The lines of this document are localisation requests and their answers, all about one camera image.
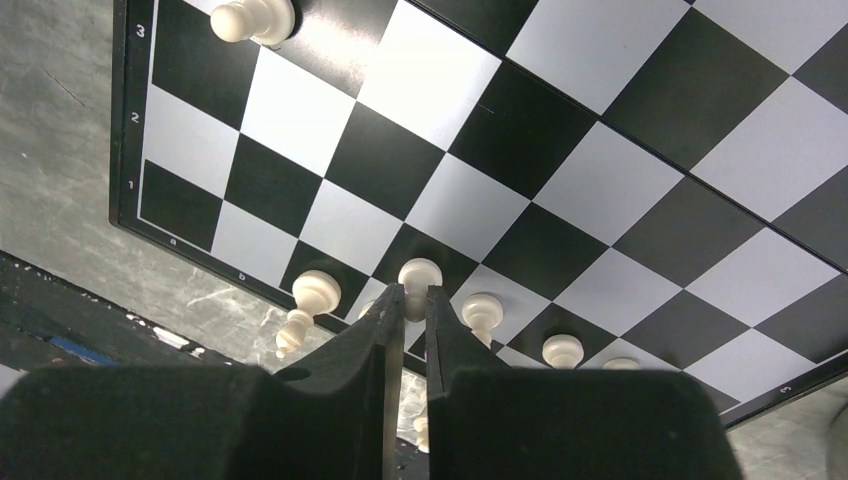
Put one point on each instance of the white chess piece on table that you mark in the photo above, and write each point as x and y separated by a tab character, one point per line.
421	428

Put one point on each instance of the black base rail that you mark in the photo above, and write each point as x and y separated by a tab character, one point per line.
49	321

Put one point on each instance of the white pawn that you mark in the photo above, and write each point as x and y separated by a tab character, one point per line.
482	312
267	22
622	363
563	351
417	275

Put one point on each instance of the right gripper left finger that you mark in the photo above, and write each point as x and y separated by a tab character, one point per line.
341	404

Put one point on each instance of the black and white chessboard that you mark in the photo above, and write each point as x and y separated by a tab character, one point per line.
664	180

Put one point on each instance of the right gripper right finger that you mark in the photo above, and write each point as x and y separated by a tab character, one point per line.
459	372

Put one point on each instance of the white bishop piece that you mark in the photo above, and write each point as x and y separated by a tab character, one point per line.
315	293

